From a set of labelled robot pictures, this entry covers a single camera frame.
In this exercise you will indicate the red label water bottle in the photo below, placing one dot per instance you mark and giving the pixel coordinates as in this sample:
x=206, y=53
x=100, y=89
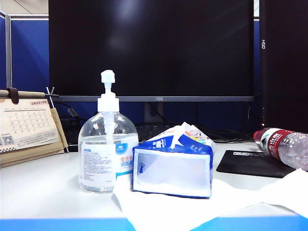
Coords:
x=286, y=149

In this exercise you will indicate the black HSO monitor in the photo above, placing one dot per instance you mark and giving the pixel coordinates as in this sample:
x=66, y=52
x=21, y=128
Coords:
x=286, y=72

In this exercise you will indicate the beige desk calendar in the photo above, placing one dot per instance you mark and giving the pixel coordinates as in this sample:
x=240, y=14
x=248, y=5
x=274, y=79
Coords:
x=24, y=130

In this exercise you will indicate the black AOC monitor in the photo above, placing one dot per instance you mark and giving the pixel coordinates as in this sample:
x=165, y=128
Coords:
x=149, y=48

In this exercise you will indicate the blue soft tissue pack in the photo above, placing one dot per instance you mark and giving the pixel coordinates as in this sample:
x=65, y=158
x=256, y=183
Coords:
x=173, y=173

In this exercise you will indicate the flat white tissue sheet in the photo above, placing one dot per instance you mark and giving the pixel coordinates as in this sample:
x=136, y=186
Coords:
x=183, y=209

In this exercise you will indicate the pulled white tissue sheet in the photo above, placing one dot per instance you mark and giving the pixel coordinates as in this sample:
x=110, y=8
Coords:
x=288, y=190

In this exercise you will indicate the clear hand sanitizer pump bottle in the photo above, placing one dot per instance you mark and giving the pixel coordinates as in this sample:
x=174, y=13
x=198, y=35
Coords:
x=106, y=156

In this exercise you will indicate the black mouse pad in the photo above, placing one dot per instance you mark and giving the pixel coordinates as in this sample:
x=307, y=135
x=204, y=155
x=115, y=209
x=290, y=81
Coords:
x=247, y=163

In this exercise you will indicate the white tissue tip in pack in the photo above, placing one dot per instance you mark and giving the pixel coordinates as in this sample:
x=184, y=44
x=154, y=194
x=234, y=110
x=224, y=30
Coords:
x=179, y=132

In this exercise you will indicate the blue office partition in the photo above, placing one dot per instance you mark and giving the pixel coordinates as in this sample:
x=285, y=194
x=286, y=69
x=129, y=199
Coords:
x=29, y=53

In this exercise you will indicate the black keyboard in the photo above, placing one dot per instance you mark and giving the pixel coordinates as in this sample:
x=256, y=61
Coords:
x=149, y=132

